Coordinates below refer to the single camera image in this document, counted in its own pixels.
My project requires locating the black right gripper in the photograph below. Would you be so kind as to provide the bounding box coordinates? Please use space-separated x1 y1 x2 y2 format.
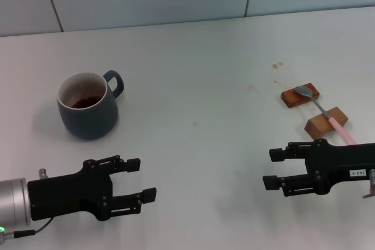
262 138 375 197

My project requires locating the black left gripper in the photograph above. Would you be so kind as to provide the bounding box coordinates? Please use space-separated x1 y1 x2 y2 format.
27 155 158 222

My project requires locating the dark grey ceramic mug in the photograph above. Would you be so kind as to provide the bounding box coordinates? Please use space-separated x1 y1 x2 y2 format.
56 70 125 141

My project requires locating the pink handled metal spoon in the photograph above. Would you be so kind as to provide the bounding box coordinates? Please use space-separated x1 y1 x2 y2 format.
294 85 357 146

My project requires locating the light brown notched wooden block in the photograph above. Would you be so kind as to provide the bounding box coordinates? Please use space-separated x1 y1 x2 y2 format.
304 106 349 140

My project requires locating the dark reddish wooden block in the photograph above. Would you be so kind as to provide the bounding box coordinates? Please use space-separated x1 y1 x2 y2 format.
280 82 321 109

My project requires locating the left arm cable with plug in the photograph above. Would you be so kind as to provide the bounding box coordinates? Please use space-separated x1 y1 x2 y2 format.
5 168 54 238

